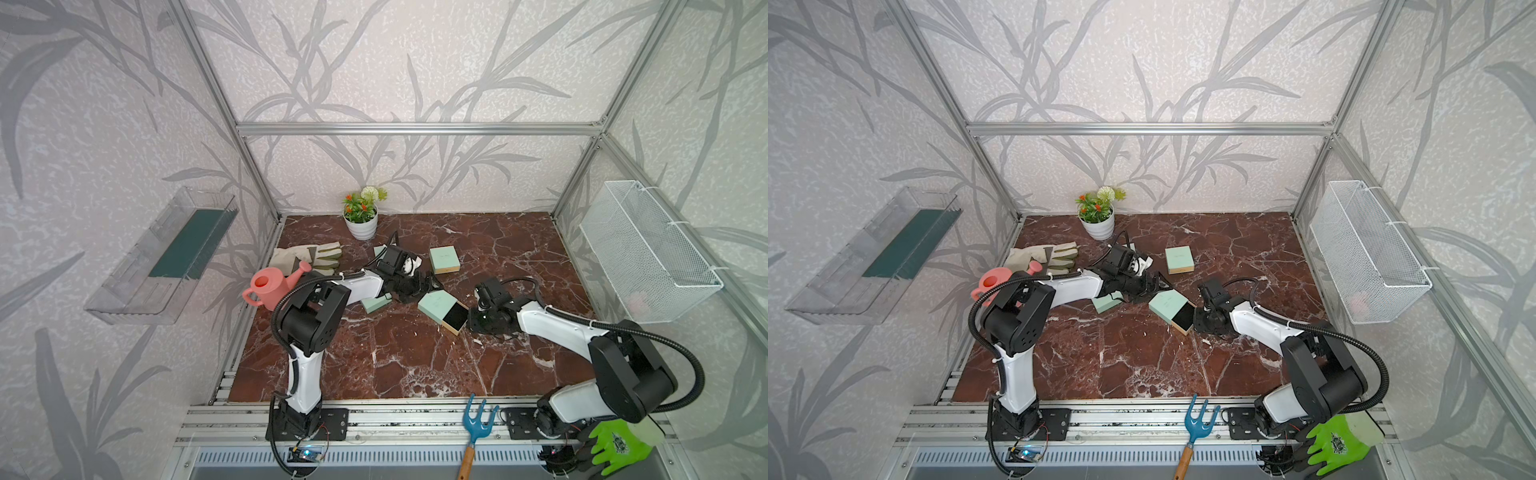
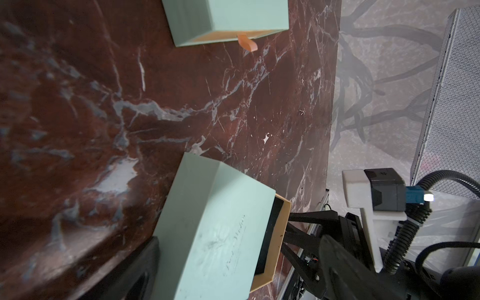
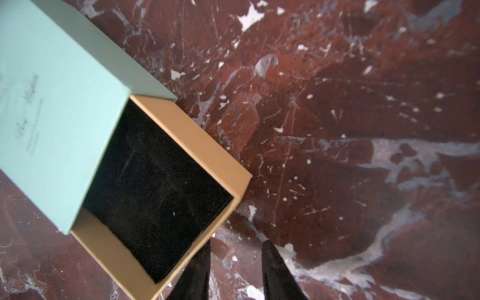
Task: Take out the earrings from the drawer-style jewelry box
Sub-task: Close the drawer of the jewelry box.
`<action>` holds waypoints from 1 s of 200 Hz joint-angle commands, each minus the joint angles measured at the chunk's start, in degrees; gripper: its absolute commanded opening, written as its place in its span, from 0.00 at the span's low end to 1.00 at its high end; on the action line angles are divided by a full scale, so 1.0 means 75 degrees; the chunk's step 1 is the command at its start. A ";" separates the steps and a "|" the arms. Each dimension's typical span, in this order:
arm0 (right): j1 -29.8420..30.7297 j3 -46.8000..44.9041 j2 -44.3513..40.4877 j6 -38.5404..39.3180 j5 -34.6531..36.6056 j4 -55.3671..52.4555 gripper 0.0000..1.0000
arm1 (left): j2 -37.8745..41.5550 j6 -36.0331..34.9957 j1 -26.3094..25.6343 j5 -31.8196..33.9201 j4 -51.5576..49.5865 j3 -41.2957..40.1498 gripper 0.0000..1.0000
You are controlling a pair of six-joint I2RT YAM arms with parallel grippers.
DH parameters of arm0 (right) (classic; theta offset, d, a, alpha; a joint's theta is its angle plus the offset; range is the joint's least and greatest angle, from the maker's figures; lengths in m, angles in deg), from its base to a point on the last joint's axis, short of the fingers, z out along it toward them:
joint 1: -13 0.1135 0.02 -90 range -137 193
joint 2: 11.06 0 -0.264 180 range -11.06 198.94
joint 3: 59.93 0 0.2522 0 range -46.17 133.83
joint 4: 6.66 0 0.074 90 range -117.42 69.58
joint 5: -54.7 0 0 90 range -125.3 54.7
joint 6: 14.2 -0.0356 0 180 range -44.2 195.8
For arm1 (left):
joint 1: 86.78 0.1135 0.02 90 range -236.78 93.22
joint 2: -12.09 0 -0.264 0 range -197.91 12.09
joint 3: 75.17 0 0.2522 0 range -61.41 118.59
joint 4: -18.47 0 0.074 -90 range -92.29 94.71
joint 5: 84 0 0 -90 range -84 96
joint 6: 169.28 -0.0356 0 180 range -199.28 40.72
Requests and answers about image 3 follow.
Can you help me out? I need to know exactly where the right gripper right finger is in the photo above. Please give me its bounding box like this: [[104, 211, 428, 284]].
[[262, 240, 307, 300]]

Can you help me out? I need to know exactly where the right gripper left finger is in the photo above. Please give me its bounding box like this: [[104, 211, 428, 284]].
[[167, 241, 211, 300]]

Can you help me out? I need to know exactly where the mint drawer jewelry box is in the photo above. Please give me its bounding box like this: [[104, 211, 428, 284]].
[[1, 1, 252, 300]]

